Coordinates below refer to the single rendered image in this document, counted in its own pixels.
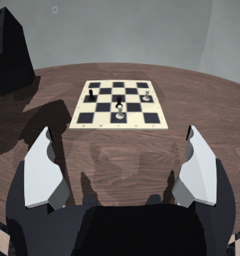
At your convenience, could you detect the black and cream chessboard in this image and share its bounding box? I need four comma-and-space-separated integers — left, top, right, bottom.
69, 80, 168, 130

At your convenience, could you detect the white chess pawn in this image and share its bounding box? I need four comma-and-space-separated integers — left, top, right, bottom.
143, 89, 150, 101
116, 105, 124, 119

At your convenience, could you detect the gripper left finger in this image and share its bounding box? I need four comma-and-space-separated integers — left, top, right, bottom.
6, 127, 70, 256

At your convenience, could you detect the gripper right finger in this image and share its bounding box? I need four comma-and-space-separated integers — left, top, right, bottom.
172, 125, 236, 256

